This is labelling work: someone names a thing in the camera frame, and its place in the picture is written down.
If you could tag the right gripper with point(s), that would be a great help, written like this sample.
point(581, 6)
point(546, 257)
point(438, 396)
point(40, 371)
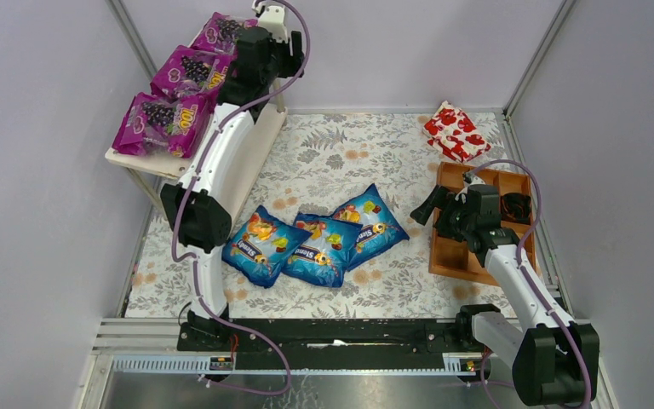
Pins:
point(441, 204)

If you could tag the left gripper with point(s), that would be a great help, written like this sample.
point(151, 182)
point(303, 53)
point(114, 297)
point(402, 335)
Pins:
point(234, 85)

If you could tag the purple candy bag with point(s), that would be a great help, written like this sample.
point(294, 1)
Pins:
point(221, 32)
point(191, 72)
point(156, 125)

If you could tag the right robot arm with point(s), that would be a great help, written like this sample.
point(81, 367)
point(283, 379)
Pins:
point(553, 359)

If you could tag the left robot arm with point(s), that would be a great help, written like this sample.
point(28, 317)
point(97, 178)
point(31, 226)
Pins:
point(203, 205)

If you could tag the blue candy bag right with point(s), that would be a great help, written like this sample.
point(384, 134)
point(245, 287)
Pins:
point(380, 231)

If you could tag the blue candy bag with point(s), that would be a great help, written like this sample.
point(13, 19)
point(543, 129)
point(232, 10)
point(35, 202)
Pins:
point(262, 246)
point(324, 257)
point(380, 231)

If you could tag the blue candy bag middle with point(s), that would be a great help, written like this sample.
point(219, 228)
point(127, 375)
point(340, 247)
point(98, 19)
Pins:
point(324, 257)

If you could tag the white two-tier shelf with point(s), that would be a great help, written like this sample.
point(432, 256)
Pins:
point(209, 121)

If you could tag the blue candy bag left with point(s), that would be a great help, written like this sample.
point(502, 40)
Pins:
point(262, 246)

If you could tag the red poppy folded cloth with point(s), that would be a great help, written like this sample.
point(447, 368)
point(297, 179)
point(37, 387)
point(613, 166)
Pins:
point(453, 133)

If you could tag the black orange rolled item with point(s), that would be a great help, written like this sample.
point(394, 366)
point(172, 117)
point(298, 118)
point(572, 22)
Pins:
point(516, 207)

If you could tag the floral table mat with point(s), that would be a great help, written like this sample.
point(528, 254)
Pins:
point(320, 161)

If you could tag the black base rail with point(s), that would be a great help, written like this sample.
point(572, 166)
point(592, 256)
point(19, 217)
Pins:
point(330, 344)

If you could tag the aluminium frame post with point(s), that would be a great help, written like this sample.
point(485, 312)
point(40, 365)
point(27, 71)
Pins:
point(558, 21)

